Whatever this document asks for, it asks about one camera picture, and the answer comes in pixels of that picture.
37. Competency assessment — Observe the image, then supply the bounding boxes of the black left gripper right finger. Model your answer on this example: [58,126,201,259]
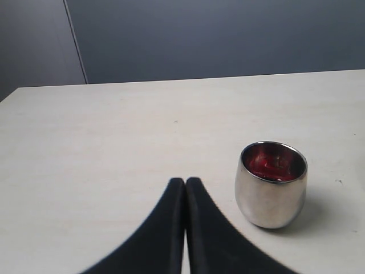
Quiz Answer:
[185,177,294,273]

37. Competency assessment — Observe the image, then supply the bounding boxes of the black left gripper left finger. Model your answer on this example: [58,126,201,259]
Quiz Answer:
[84,178,186,273]

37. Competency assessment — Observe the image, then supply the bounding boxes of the stainless steel cup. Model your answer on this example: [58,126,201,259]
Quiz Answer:
[234,141,308,229]

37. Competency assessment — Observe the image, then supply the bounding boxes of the red candies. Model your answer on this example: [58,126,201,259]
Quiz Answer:
[242,143,306,182]

